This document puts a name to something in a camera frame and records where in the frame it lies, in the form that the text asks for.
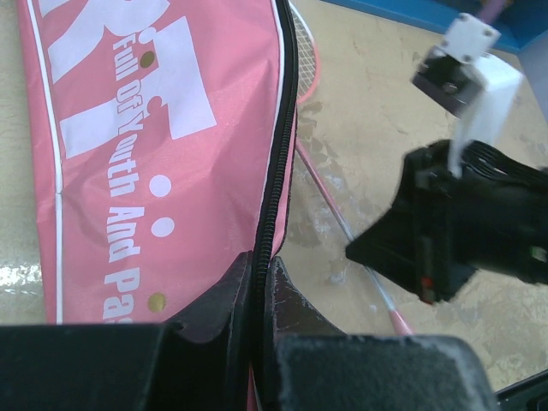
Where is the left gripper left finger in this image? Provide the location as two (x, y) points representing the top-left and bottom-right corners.
(1, 253), (252, 410)

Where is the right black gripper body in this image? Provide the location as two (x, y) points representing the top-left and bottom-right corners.
(345, 140), (547, 304)

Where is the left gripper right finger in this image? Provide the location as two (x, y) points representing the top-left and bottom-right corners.
(260, 257), (499, 410)

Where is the pink racket bag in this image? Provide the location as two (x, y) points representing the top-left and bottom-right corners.
(15, 0), (300, 326)

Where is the pink badminton racket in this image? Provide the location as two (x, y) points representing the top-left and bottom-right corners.
(289, 2), (414, 336)

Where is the blue shelf unit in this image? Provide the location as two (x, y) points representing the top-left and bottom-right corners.
(327, 0), (547, 54)

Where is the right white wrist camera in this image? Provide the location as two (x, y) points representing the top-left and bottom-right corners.
(412, 13), (523, 177)

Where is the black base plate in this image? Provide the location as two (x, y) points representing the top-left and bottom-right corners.
(497, 370), (548, 411)

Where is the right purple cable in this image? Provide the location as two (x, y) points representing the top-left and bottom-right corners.
(477, 0), (504, 22)

